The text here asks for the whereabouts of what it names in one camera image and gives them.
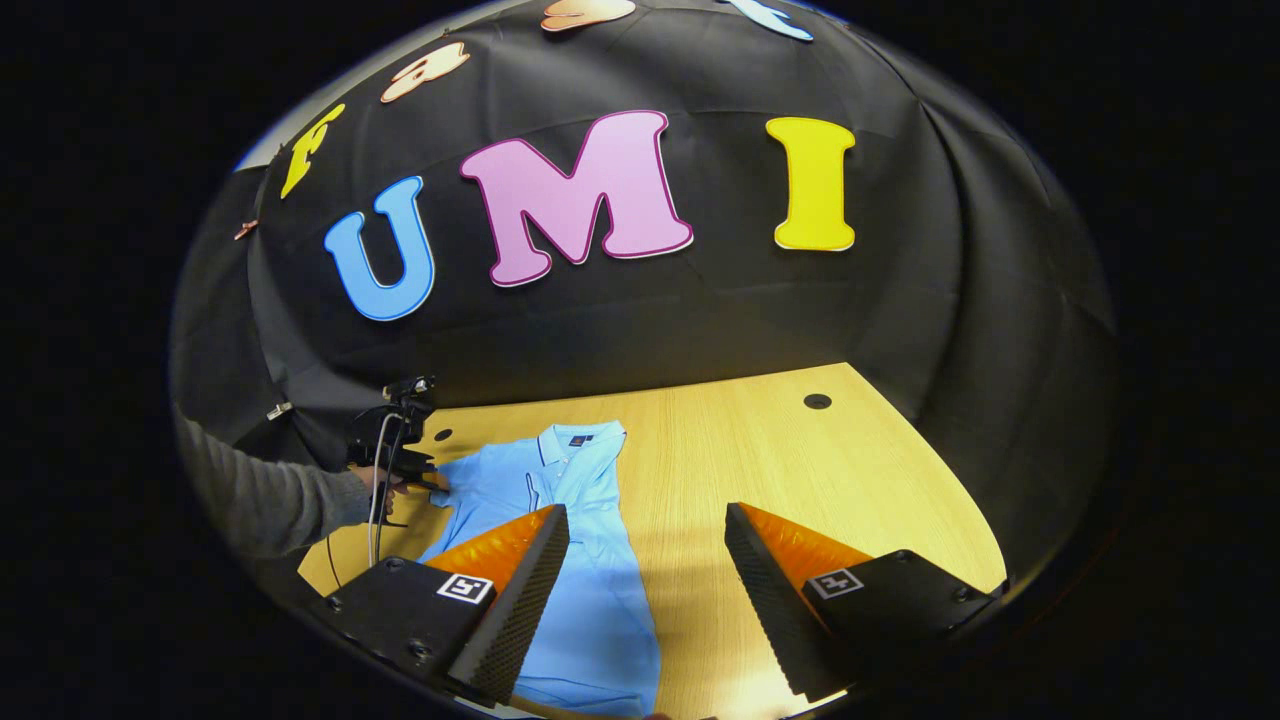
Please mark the silver cloth clip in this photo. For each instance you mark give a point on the silver cloth clip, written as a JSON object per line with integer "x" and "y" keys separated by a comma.
{"x": 279, "y": 410}

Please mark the black backdrop cloth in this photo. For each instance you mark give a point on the black backdrop cloth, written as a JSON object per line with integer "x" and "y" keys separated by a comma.
{"x": 700, "y": 320}

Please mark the red cloth clip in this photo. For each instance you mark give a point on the red cloth clip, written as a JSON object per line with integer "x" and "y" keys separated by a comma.
{"x": 245, "y": 229}

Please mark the light blue T-shirt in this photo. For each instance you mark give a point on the light blue T-shirt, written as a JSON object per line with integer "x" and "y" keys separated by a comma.
{"x": 590, "y": 600}

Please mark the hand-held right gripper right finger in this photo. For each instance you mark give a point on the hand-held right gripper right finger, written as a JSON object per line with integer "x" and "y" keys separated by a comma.
{"x": 775, "y": 610}

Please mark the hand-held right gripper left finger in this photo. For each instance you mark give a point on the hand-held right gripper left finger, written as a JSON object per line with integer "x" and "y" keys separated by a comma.
{"x": 515, "y": 620}

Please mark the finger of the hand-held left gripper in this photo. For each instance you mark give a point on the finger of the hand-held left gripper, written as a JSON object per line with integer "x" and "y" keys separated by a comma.
{"x": 420, "y": 475}

